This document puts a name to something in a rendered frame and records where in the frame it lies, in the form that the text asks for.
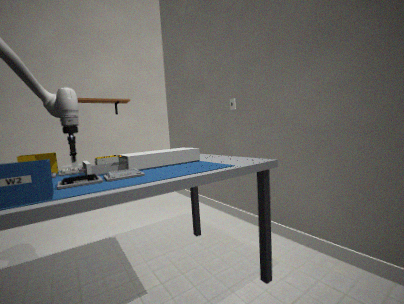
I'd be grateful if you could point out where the black assay plate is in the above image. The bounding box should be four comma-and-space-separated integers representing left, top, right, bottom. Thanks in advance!
62, 174, 98, 185

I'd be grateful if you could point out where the blue bench mat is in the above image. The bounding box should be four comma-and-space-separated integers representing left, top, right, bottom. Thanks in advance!
0, 161, 235, 211

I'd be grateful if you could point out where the yellow bin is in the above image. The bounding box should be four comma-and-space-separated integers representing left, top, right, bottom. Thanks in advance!
17, 152, 58, 174

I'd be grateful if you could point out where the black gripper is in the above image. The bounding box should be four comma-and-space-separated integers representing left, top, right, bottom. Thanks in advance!
63, 126, 78, 168

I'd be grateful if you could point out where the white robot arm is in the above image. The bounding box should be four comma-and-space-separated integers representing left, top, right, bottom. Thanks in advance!
0, 38, 79, 127

